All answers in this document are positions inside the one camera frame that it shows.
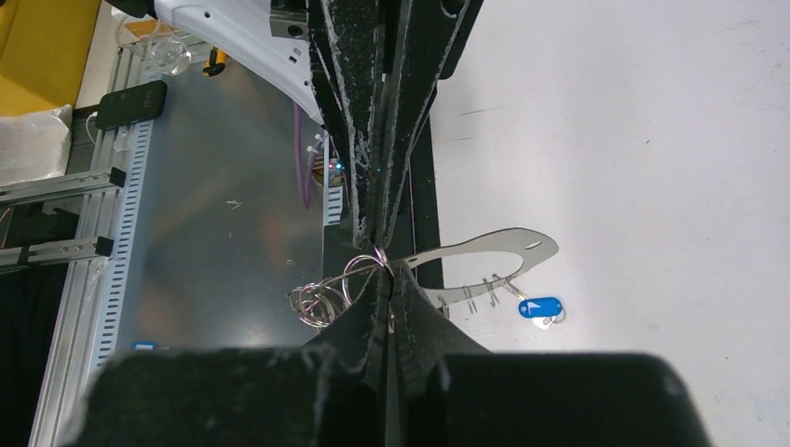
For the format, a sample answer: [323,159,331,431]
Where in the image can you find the aluminium rail frame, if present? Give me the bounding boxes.
[0,36,156,447]

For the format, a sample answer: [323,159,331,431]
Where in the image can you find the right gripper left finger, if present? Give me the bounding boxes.
[305,269,390,393]

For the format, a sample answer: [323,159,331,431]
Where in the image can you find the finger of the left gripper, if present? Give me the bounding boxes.
[306,1,384,247]
[373,1,483,248]

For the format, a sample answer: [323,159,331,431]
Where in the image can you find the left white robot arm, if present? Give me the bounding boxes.
[116,0,482,250]

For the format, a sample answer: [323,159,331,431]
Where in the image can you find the blue tagged key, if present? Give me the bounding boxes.
[518,297,565,330]

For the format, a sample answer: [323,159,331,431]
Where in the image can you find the yellow box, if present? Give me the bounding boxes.
[1,0,101,116]

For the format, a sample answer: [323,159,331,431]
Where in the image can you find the left white cable duct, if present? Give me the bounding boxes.
[322,136,346,226]

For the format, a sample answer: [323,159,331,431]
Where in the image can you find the clear glass jar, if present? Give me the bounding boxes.
[116,15,192,76]

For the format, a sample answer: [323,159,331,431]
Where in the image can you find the black phone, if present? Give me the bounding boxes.
[94,80,168,131]

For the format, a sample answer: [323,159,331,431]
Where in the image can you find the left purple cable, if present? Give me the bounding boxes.
[292,102,325,211]

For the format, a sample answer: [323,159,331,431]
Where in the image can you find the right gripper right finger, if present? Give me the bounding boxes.
[389,266,489,399]

